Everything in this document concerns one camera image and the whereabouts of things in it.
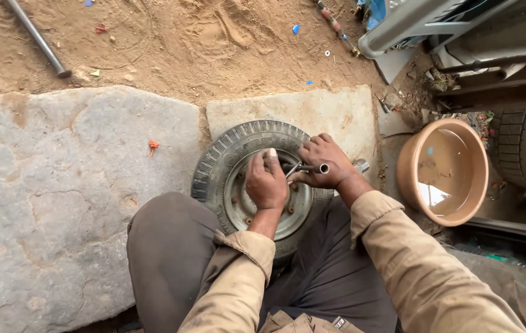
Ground person's left hand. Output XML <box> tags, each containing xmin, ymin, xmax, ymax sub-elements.
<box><xmin>245</xmin><ymin>148</ymin><xmax>290</xmax><ymax>212</ymax></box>

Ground person's dark grey trousers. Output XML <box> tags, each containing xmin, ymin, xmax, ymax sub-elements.
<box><xmin>126</xmin><ymin>191</ymin><xmax>399</xmax><ymax>333</ymax></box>

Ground grey steel wheel rim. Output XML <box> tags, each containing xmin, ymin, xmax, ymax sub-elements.
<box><xmin>224</xmin><ymin>148</ymin><xmax>314</xmax><ymax>241</ymax></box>

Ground small black rubber tyre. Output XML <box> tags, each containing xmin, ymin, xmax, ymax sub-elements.
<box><xmin>191</xmin><ymin>120</ymin><xmax>336</xmax><ymax>261</ymax></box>

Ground brown plastic water basin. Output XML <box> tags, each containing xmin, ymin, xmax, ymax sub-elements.
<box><xmin>396</xmin><ymin>118</ymin><xmax>490</xmax><ymax>227</ymax></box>

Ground flat grey stone slab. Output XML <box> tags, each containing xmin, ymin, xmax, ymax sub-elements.
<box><xmin>206</xmin><ymin>84</ymin><xmax>378</xmax><ymax>176</ymax></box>

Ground metal socket wrench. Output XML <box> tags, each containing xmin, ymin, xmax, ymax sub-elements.
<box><xmin>283</xmin><ymin>161</ymin><xmax>330</xmax><ymax>179</ymax></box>

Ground red handled screwdriver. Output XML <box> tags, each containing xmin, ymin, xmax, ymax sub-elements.
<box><xmin>315</xmin><ymin>0</ymin><xmax>362</xmax><ymax>58</ymax></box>

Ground person's right hand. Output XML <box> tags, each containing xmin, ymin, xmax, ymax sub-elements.
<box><xmin>288</xmin><ymin>133</ymin><xmax>360</xmax><ymax>190</ymax></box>

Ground large grey stone slab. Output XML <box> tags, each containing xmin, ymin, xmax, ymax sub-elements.
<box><xmin>0</xmin><ymin>85</ymin><xmax>203</xmax><ymax>333</ymax></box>

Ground long grey metal pipe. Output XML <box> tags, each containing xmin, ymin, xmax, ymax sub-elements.
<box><xmin>3</xmin><ymin>0</ymin><xmax>72</xmax><ymax>79</ymax></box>

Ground large black vehicle tyre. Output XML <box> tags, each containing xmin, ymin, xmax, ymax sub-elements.
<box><xmin>488</xmin><ymin>107</ymin><xmax>526</xmax><ymax>195</ymax></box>

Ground grey vehicle body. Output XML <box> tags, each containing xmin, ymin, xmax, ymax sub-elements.
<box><xmin>358</xmin><ymin>0</ymin><xmax>526</xmax><ymax>112</ymax></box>

